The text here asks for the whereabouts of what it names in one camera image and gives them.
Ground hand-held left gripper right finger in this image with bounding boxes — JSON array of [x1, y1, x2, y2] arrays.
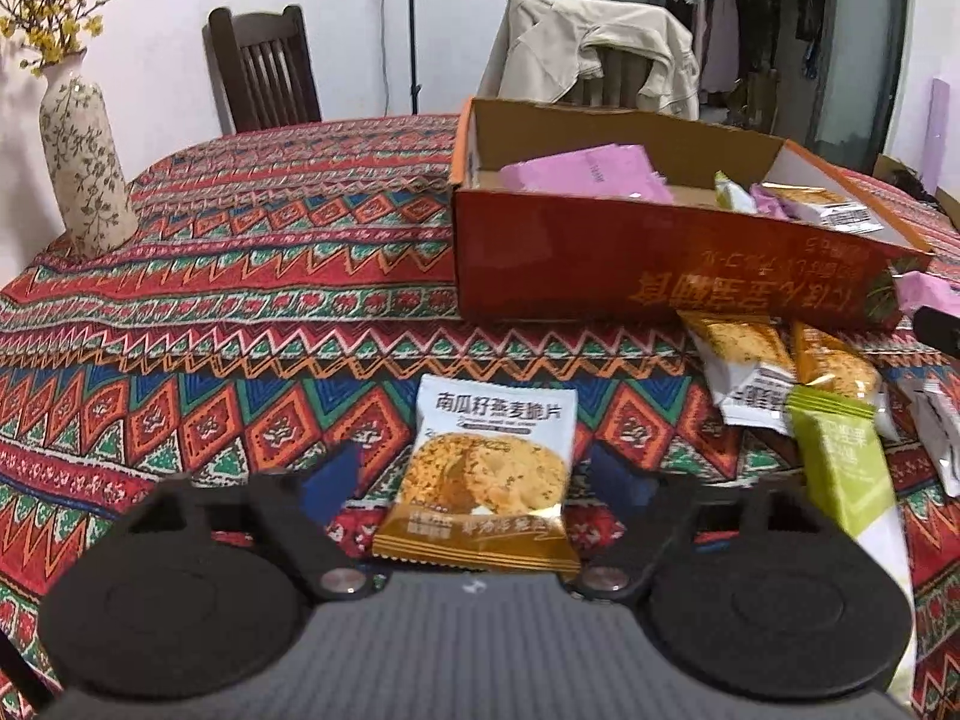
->
[[574, 444, 818, 605]]

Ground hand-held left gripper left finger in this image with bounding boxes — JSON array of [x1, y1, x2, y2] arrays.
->
[[131, 439, 380, 605]]

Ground light purple board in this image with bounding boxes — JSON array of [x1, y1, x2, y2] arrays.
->
[[928, 78, 960, 197]]

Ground dark wooden chair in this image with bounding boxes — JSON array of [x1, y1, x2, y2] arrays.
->
[[207, 4, 323, 134]]

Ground yellow flower branches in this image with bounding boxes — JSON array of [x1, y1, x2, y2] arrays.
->
[[0, 0, 209, 77]]

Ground pink snack packet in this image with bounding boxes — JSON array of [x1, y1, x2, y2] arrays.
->
[[553, 142, 655, 170], [497, 154, 676, 205], [750, 186, 793, 221], [895, 270, 960, 317]]

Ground beige jacket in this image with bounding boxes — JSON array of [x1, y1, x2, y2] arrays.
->
[[477, 0, 701, 122]]

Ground floral ceramic vase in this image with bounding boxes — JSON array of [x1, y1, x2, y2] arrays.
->
[[39, 51, 140, 260]]

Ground hanging mauve clothes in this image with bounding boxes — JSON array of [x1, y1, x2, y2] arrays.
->
[[693, 0, 745, 96]]

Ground green snack packet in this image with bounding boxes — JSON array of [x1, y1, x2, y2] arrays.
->
[[712, 171, 760, 215], [783, 385, 917, 698]]

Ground white snack packet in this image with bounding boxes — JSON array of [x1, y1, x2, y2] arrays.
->
[[895, 377, 960, 497]]

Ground white orange cookie packet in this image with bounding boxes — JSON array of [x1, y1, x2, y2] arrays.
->
[[790, 321, 902, 445], [677, 310, 797, 436], [371, 373, 582, 578], [757, 182, 887, 235]]

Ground wooden chair under jacket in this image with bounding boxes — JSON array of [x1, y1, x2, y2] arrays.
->
[[562, 45, 655, 112]]

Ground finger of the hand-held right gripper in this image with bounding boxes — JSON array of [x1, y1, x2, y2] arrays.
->
[[911, 305, 960, 359]]

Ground orange cardboard box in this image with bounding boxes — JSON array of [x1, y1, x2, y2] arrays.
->
[[450, 96, 935, 332]]

